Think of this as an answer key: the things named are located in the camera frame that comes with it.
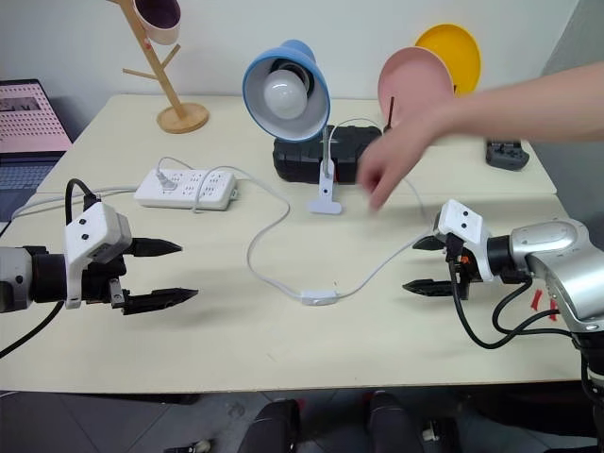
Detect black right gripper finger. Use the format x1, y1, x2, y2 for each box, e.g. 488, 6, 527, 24
411, 235, 447, 253
401, 278, 458, 299

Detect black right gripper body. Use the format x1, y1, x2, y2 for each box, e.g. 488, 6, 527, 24
444, 233, 475, 302

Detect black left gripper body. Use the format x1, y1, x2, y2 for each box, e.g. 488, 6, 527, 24
81, 253, 129, 316

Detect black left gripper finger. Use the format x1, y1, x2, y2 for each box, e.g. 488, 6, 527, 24
123, 287, 200, 317
124, 237, 184, 259

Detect blue desk lamp white clip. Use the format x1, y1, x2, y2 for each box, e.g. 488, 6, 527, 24
242, 39, 345, 216

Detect person's bare hand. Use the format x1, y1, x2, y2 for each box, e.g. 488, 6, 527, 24
356, 99, 457, 213

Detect white power strip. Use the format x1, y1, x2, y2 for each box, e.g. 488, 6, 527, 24
133, 169, 239, 211

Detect small grey device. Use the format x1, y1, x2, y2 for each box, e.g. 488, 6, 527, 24
485, 138, 531, 172

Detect black plastic tool case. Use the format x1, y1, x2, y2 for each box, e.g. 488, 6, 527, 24
272, 124, 384, 185

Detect dark rounded shape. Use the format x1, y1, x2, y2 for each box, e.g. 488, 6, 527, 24
239, 397, 304, 453
366, 389, 427, 453

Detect laptop with pink screen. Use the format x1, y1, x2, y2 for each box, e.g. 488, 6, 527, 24
0, 78, 76, 224

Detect pink plate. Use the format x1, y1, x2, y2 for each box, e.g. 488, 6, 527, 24
377, 46, 457, 129

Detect wooden cup tree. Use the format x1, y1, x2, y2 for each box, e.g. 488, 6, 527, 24
105, 0, 210, 135

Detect yellow plate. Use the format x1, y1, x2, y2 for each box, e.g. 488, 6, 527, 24
414, 23, 483, 98

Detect white and purple mug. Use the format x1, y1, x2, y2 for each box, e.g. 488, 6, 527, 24
132, 0, 182, 46

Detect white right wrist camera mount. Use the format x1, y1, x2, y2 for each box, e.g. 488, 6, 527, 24
433, 198, 495, 284

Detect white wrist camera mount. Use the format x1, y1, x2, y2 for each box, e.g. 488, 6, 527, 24
433, 198, 495, 284
62, 202, 134, 310

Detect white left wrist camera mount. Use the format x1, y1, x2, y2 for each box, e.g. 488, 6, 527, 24
62, 202, 134, 310

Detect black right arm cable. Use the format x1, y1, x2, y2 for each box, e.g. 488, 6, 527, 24
449, 263, 582, 351

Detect white power strip cable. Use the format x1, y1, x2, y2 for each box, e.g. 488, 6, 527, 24
10, 185, 143, 221

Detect white inline cord switch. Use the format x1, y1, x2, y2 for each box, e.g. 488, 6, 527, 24
299, 289, 339, 308

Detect white lamp cord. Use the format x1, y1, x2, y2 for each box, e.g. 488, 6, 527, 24
155, 117, 434, 303

